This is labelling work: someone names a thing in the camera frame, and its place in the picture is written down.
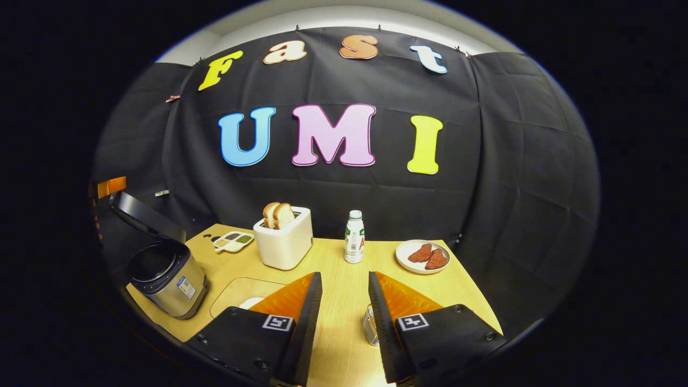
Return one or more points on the red meat slice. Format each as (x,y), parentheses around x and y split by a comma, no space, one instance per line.
(421,252)
(436,259)

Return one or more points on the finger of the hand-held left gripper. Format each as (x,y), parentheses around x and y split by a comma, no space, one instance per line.
(111,186)

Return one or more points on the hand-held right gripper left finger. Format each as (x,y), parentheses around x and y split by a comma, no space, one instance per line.
(306,333)

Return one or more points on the toast bread slice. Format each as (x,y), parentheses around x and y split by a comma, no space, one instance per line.
(284,215)
(270,215)

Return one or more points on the white round plate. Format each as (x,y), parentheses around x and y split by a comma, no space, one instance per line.
(403,257)

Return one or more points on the black backdrop cloth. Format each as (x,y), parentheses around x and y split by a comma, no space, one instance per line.
(510,188)

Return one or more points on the clear glass chopstick holder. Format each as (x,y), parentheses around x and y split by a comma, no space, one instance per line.
(371,325)

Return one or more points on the white toaster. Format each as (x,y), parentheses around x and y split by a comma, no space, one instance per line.
(285,244)

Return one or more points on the white green drink bottle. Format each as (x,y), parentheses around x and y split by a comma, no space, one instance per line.
(354,239)

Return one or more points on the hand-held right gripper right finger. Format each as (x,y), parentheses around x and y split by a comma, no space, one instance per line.
(382,333)

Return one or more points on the white container with clear lid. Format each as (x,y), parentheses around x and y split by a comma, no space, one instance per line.
(236,295)

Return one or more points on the white divided grain dish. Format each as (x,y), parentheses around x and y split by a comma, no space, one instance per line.
(234,241)

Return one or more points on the silver black rice cooker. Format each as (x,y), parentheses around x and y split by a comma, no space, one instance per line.
(166,274)

